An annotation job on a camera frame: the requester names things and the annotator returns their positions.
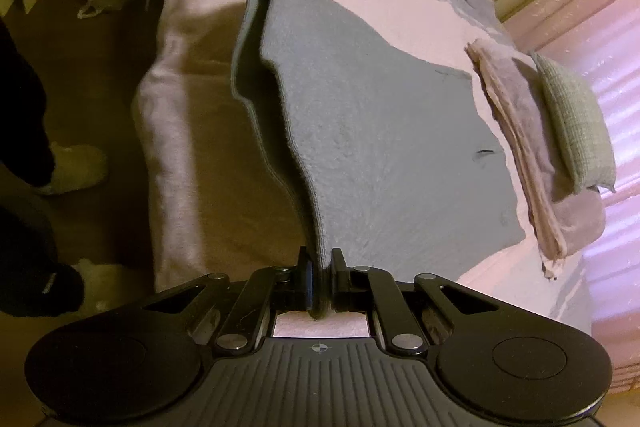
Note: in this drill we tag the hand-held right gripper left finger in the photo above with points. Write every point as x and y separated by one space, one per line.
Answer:
310 279

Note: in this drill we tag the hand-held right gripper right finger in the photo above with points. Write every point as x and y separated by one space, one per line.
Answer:
337 279

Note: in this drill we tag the grey sweater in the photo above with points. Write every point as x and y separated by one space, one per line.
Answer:
390 132

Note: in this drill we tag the pink bedspread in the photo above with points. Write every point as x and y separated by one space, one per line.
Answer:
200 57

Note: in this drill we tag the white slipper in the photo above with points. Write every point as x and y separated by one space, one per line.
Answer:
77 167
100 282

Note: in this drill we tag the folded beige blanket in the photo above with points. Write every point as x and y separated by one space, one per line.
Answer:
515 107

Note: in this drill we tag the green checkered pillow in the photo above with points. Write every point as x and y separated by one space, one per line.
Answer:
575 122

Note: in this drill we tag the pink curtain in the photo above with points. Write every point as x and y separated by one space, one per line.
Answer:
620 57

